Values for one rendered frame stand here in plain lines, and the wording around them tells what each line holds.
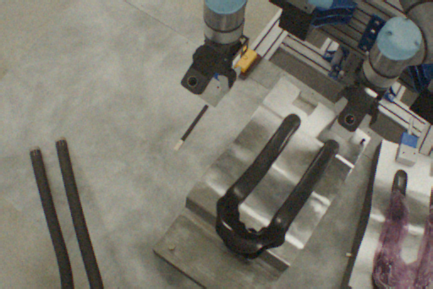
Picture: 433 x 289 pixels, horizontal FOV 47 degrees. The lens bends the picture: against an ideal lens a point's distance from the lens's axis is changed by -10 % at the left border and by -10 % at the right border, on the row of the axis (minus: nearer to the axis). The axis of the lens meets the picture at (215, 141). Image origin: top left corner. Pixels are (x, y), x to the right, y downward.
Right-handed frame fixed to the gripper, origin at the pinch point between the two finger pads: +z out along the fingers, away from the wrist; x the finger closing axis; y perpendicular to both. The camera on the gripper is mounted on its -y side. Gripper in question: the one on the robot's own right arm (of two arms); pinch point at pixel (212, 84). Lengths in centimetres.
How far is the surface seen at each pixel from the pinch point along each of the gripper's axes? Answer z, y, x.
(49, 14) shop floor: 95, 28, 112
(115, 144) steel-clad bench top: 15.1, -20.1, 13.7
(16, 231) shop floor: 95, -57, 52
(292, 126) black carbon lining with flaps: 6.8, 5.4, -18.8
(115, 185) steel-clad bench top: 15.0, -28.2, 7.1
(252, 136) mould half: 6.7, -2.2, -12.8
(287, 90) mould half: 6.1, 12.0, -13.1
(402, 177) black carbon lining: 10, 13, -49
